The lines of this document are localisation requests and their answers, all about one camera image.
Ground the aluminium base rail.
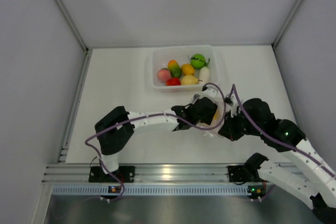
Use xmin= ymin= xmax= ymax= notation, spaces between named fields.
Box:
xmin=41 ymin=163 xmax=308 ymax=183

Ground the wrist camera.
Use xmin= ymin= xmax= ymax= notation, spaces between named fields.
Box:
xmin=191 ymin=87 xmax=218 ymax=104
xmin=225 ymin=94 xmax=239 ymax=118

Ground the pink fake peach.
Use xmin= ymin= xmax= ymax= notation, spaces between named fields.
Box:
xmin=156 ymin=68 xmax=171 ymax=83

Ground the green fake avocado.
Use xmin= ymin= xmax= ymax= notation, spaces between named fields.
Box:
xmin=167 ymin=60 xmax=182 ymax=78

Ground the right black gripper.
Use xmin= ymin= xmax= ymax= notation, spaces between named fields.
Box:
xmin=218 ymin=108 xmax=263 ymax=142

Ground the red fake apple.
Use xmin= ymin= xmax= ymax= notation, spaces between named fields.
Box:
xmin=165 ymin=78 xmax=181 ymax=87

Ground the pale yellow fake pear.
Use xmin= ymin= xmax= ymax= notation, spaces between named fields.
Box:
xmin=181 ymin=75 xmax=200 ymax=85

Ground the orange fake fruit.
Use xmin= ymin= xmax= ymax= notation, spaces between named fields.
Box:
xmin=181 ymin=64 xmax=195 ymax=76

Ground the clear plastic perforated bin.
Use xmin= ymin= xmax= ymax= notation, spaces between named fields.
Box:
xmin=145 ymin=45 xmax=229 ymax=92

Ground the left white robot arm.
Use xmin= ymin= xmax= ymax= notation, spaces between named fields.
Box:
xmin=94 ymin=97 xmax=218 ymax=182

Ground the white slotted cable duct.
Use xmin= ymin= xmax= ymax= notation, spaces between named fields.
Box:
xmin=52 ymin=185 xmax=263 ymax=196

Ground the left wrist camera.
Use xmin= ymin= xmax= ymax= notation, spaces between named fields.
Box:
xmin=191 ymin=87 xmax=218 ymax=104

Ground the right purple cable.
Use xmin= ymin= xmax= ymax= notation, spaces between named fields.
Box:
xmin=227 ymin=84 xmax=336 ymax=179

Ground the yellow fake banana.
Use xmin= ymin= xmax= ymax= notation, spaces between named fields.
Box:
xmin=213 ymin=110 xmax=220 ymax=121

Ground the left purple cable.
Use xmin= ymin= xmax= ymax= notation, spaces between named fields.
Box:
xmin=84 ymin=82 xmax=228 ymax=183

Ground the purple cable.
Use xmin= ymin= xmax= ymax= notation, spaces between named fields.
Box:
xmin=227 ymin=84 xmax=336 ymax=179
xmin=84 ymin=82 xmax=228 ymax=183

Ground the clear zip top bag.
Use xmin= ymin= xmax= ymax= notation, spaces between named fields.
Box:
xmin=197 ymin=91 xmax=225 ymax=138

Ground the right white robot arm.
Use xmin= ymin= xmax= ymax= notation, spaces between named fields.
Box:
xmin=218 ymin=97 xmax=335 ymax=223

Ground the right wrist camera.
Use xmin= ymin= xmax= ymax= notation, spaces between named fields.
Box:
xmin=225 ymin=94 xmax=239 ymax=118

